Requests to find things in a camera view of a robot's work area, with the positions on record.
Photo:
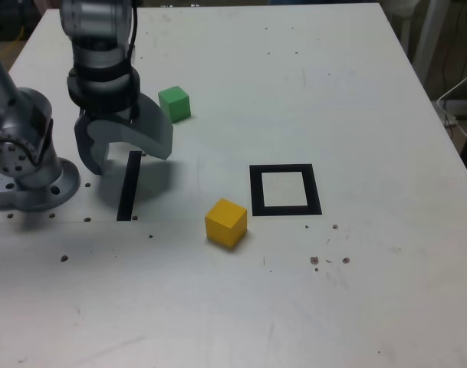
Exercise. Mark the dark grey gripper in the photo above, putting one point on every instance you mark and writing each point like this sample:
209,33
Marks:
102,100

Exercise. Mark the green cube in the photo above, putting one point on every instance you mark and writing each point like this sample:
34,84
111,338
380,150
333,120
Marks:
175,104

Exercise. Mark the yellow cube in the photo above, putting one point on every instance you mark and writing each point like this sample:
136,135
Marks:
223,226

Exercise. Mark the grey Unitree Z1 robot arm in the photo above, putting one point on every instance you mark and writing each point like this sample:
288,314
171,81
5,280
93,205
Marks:
26,115

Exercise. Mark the black tape square outline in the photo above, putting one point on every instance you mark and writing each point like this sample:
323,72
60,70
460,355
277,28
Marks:
256,191

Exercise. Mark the black tape strip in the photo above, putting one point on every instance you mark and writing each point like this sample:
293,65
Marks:
129,188

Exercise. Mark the white metal frame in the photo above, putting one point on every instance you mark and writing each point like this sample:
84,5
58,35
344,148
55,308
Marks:
428,23

